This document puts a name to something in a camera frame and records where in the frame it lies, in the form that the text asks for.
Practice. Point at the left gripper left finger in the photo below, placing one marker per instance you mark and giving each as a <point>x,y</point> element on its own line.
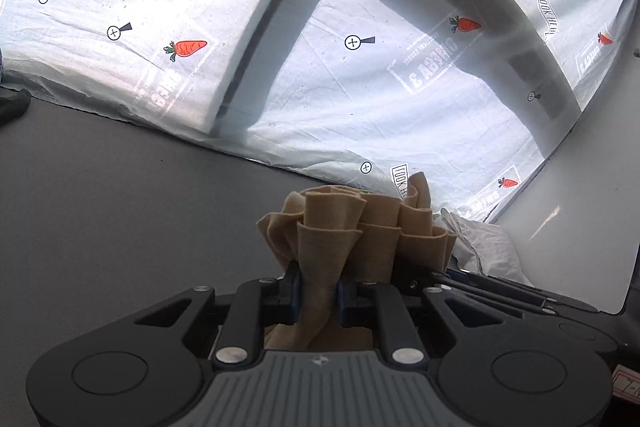
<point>256,305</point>

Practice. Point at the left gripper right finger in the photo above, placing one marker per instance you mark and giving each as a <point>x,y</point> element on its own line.
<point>381,308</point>

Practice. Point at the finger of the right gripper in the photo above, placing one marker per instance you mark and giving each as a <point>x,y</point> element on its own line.
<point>517,291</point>

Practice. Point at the beige long-sleeve shirt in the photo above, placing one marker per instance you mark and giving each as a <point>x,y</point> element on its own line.
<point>336,232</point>

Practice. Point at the white folded garment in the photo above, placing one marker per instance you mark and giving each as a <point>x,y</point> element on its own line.
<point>482,248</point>

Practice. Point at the printed plastic window sheet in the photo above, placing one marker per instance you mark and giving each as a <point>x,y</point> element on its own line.
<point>474,94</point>

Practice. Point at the black garment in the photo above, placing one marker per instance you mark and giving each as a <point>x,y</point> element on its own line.
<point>13,104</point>

